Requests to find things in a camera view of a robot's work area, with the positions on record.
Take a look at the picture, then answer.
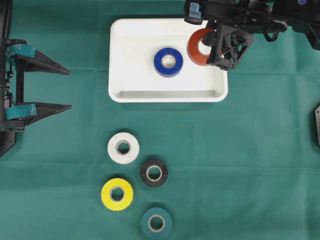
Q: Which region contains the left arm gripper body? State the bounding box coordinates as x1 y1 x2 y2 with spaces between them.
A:
4 39 26 132

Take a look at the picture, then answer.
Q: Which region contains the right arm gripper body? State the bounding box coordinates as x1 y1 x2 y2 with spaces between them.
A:
202 0 288 42

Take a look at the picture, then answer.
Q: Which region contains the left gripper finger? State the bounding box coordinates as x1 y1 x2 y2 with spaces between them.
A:
4 103 72 127
7 44 71 75

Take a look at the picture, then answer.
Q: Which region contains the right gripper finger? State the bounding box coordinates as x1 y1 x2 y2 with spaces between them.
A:
202 20 218 47
207 24 255 71

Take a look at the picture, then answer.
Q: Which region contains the red tape roll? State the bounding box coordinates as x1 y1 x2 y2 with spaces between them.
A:
186 28 214 66

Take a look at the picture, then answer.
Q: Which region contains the blue tape roll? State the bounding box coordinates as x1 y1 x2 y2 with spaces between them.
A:
153 47 184 78

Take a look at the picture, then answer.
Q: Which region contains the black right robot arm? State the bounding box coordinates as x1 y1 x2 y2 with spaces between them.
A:
201 0 320 71

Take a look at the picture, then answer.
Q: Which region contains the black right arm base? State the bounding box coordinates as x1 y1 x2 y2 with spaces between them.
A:
310 103 320 147

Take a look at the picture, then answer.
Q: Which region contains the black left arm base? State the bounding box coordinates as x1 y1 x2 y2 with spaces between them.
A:
0 0 16 157

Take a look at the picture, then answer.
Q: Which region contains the white tape roll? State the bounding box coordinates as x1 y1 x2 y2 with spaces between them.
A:
107 132 140 165

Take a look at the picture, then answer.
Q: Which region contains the yellow tape roll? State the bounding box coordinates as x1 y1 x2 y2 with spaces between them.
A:
101 178 134 211

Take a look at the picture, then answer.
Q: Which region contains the black tape roll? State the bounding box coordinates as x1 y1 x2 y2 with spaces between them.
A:
140 158 169 188

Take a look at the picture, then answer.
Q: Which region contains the green tape roll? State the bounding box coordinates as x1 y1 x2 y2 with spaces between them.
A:
141 207 173 240

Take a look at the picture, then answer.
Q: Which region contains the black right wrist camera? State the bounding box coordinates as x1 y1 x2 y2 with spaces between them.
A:
183 0 204 25

